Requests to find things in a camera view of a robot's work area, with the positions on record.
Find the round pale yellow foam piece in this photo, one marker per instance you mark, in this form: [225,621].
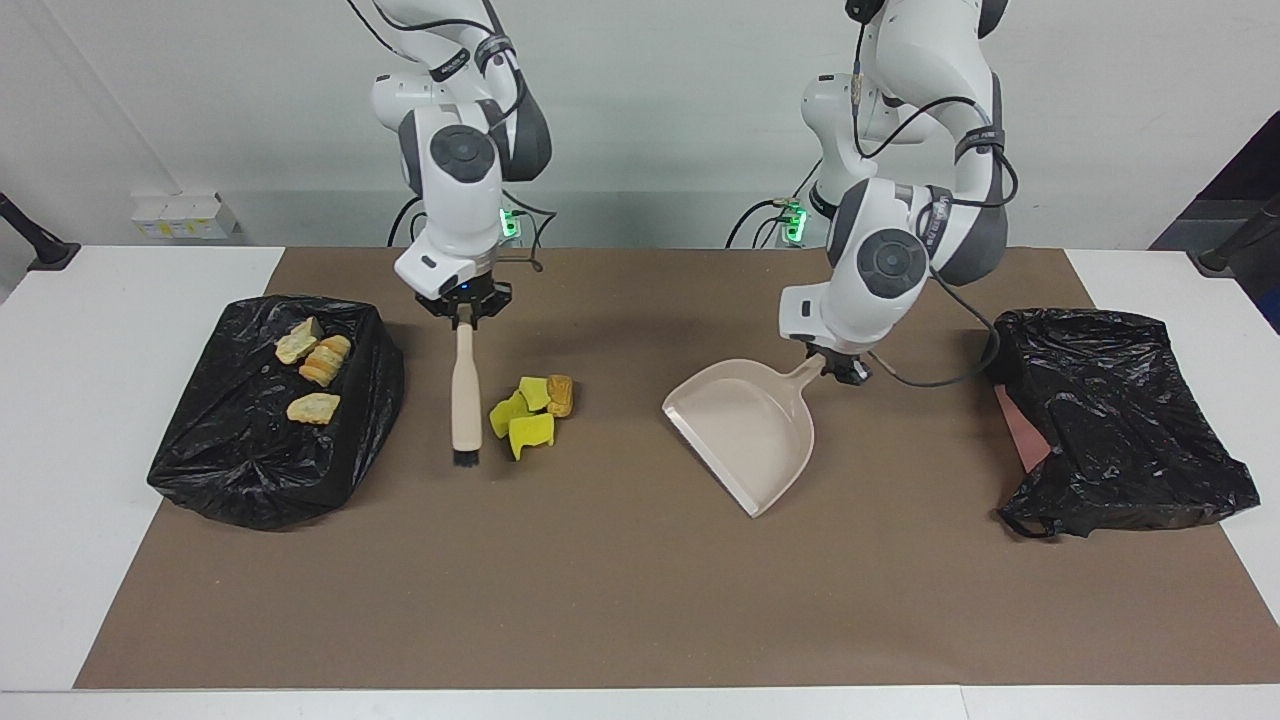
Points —
[312,408]

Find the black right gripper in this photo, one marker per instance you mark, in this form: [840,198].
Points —
[470,303]

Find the white wall socket box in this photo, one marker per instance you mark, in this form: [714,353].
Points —
[185,222]

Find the brown table mat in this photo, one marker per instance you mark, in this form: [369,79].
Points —
[600,600]

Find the ridged orange yellow foam piece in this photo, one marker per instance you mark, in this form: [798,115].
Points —
[325,362]

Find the beige plastic dustpan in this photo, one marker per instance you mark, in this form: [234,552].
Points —
[750,430]

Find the pink box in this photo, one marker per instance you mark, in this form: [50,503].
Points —
[1020,430]

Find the beige hand brush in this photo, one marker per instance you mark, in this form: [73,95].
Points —
[465,400]

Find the yellow sponge piece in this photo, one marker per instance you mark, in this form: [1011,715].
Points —
[535,392]
[503,418]
[530,432]

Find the dark background panel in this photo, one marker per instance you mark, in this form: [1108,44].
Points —
[1250,170]

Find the bulky black trash bag bin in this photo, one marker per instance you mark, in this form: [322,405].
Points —
[250,460]

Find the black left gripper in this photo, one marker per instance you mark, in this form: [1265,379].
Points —
[838,358]

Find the wedge pale yellow foam piece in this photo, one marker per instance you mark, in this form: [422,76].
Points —
[298,343]

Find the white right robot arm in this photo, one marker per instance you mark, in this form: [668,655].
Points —
[455,210]

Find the crumpled black trash bag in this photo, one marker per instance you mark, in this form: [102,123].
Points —
[1130,420]

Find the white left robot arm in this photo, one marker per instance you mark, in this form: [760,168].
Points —
[870,300]

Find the brown bread piece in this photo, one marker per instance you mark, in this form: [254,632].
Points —
[561,395]

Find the black stand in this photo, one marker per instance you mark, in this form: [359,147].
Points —
[1215,262]
[50,255]

